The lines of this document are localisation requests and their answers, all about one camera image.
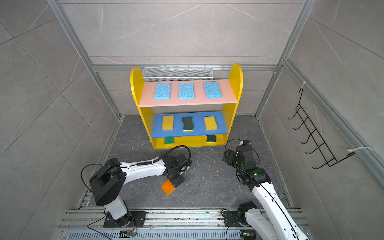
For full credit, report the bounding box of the orange sponge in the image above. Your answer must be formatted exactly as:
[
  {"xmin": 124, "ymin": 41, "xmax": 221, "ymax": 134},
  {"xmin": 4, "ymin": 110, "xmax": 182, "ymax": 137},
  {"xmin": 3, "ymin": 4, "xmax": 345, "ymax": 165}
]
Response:
[{"xmin": 161, "ymin": 180, "xmax": 175, "ymax": 196}]

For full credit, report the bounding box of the dark green sponge curved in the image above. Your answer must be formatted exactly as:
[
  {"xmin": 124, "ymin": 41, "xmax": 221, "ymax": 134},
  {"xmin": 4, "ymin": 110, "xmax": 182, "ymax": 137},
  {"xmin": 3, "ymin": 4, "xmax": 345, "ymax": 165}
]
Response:
[{"xmin": 182, "ymin": 117, "xmax": 194, "ymax": 132}]

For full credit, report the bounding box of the yellow sponge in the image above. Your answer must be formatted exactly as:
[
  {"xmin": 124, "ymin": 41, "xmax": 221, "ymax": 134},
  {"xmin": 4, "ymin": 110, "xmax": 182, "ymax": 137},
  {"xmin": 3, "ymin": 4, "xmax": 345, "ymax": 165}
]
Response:
[
  {"xmin": 204, "ymin": 116, "xmax": 218, "ymax": 131},
  {"xmin": 162, "ymin": 115, "xmax": 174, "ymax": 131}
]

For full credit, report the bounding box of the blue sponge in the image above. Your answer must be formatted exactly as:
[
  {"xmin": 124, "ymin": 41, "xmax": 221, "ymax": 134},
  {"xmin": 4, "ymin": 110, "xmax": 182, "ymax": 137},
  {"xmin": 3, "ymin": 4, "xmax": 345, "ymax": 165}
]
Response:
[
  {"xmin": 179, "ymin": 83, "xmax": 195, "ymax": 100},
  {"xmin": 154, "ymin": 83, "xmax": 171, "ymax": 100}
]

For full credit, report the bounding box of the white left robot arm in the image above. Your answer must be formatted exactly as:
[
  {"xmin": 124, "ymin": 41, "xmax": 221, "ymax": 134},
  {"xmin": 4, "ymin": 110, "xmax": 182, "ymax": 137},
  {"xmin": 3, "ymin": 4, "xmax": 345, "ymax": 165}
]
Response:
[{"xmin": 89, "ymin": 154, "xmax": 192, "ymax": 228}]

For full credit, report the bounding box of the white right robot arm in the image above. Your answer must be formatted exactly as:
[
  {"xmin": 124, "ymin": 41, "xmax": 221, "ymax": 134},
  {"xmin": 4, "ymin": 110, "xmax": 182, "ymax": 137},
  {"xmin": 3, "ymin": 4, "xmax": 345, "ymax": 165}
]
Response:
[{"xmin": 223, "ymin": 140, "xmax": 309, "ymax": 240}]

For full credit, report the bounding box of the yellow shelf unit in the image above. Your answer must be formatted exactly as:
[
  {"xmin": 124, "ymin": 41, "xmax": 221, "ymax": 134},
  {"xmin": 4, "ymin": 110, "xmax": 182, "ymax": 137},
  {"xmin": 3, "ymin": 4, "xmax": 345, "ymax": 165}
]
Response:
[{"xmin": 130, "ymin": 64, "xmax": 244, "ymax": 150}]

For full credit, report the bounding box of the black corrugated cable conduit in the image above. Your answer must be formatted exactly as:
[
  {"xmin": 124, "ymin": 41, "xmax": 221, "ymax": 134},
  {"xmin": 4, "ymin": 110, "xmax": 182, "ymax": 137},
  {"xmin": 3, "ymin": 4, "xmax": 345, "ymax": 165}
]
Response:
[{"xmin": 152, "ymin": 145, "xmax": 192, "ymax": 173}]

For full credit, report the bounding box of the black wire hook rack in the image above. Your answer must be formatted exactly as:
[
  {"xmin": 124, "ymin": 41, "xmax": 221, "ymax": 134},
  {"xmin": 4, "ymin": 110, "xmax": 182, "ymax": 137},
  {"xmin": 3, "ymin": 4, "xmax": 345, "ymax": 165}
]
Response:
[{"xmin": 287, "ymin": 89, "xmax": 355, "ymax": 170}]

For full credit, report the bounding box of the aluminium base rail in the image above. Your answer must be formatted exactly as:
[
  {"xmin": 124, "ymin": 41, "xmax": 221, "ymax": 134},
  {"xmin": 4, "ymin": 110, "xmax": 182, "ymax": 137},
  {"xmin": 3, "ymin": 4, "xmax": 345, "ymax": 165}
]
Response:
[{"xmin": 56, "ymin": 209, "xmax": 307, "ymax": 240}]

